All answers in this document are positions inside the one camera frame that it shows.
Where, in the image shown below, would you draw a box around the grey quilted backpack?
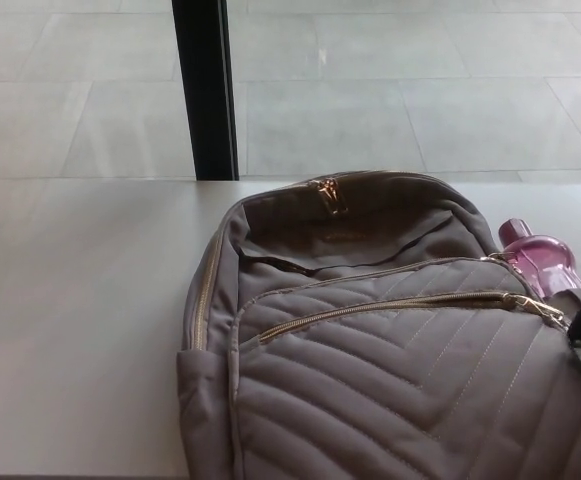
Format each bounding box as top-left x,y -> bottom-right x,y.
175,169 -> 581,480

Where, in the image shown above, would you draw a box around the pink translucent water bottle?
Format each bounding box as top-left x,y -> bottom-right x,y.
498,217 -> 581,300

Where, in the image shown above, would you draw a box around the black vertical window post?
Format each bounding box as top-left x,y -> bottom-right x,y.
170,0 -> 241,182

